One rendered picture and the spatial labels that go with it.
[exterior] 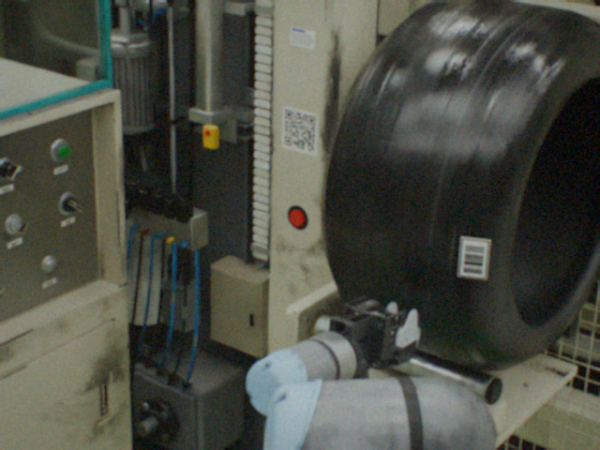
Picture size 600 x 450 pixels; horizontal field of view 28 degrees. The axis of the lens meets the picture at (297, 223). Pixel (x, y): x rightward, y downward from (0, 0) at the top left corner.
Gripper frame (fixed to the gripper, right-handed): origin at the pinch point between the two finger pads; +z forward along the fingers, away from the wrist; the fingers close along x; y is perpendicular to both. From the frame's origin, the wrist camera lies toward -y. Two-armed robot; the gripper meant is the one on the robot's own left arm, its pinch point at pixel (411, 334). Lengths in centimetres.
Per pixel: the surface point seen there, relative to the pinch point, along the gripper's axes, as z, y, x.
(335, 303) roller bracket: 18.0, -7.3, 25.6
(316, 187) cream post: 15.7, 13.0, 30.5
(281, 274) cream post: 18.0, -5.4, 37.7
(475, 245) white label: -3.5, 17.6, -10.1
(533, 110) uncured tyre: 5.5, 35.8, -11.4
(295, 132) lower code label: 14.5, 21.7, 35.1
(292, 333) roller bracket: 7.2, -10.4, 26.5
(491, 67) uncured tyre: 4.5, 40.6, -4.6
